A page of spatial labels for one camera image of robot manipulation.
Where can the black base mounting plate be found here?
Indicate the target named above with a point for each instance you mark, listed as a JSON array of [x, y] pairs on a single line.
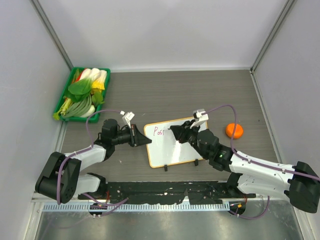
[[168, 193]]

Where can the white radish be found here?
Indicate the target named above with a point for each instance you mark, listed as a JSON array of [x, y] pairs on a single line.
[[90, 111]]

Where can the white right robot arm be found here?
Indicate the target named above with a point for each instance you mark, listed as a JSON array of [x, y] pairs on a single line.
[[298, 184]]

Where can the green leafy bok choy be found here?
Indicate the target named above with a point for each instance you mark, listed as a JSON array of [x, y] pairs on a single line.
[[79, 90]]

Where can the green long beans bundle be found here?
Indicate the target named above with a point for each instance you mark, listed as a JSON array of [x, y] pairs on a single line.
[[78, 108]]

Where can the yellow framed whiteboard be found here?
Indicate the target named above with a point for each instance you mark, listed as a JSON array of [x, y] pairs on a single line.
[[164, 149]]

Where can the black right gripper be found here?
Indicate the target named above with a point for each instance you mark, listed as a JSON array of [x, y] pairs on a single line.
[[180, 132]]

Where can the yellow flower vegetable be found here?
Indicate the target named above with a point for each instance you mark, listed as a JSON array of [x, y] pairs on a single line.
[[98, 86]]

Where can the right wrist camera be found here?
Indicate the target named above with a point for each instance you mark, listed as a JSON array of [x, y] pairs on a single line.
[[200, 116]]

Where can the orange round toy fruit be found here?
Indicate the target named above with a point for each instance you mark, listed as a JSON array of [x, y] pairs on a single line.
[[236, 131]]

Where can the green plastic crate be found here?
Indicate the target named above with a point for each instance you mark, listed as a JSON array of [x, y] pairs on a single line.
[[64, 103]]

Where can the slotted cable duct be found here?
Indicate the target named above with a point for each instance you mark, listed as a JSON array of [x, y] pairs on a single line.
[[87, 206]]

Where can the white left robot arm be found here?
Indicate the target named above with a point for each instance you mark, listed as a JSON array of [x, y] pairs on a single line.
[[60, 178]]

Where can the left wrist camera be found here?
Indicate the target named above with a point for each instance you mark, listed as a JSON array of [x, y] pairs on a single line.
[[127, 117]]

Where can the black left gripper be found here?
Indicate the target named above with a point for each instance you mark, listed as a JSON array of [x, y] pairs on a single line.
[[137, 138]]

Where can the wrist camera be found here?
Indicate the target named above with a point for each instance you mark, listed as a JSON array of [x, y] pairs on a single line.
[[127, 117], [200, 116]]

